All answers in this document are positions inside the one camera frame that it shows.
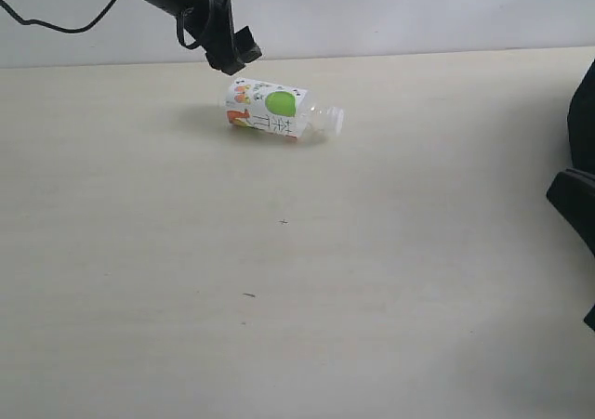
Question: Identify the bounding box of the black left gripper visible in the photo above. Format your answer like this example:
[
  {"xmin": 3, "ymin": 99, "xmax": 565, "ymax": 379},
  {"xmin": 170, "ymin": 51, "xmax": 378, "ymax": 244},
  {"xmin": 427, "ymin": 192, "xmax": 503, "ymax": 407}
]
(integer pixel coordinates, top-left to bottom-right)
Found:
[{"xmin": 176, "ymin": 0, "xmax": 245, "ymax": 74}]

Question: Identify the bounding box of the white pear label bottle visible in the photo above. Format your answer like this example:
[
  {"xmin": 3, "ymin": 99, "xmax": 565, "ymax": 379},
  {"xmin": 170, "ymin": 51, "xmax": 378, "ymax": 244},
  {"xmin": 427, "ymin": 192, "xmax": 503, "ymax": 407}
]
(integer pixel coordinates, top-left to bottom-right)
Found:
[{"xmin": 218, "ymin": 77, "xmax": 345, "ymax": 142}]

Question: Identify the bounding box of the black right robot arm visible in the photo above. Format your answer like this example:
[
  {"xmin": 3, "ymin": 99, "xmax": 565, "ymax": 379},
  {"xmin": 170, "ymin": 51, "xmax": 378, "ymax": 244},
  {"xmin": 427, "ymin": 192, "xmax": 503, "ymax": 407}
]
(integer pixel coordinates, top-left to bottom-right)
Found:
[{"xmin": 546, "ymin": 66, "xmax": 594, "ymax": 251}]

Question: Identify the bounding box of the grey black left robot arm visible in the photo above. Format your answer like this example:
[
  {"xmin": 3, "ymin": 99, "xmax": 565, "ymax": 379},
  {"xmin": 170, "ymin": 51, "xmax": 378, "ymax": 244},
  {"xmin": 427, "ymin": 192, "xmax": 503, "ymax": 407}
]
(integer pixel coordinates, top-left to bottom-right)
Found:
[{"xmin": 143, "ymin": 0, "xmax": 262, "ymax": 75}]

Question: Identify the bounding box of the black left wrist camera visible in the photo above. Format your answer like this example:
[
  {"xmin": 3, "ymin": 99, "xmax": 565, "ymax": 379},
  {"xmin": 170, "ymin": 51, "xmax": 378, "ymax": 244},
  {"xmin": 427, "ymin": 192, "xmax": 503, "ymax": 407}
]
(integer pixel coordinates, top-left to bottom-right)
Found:
[{"xmin": 234, "ymin": 26, "xmax": 262, "ymax": 64}]

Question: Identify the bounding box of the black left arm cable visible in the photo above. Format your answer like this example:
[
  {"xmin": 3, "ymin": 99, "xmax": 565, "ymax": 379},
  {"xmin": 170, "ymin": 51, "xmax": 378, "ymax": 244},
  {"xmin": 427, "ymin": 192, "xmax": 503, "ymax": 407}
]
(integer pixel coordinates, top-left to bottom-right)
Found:
[{"xmin": 0, "ymin": 0, "xmax": 126, "ymax": 33}]

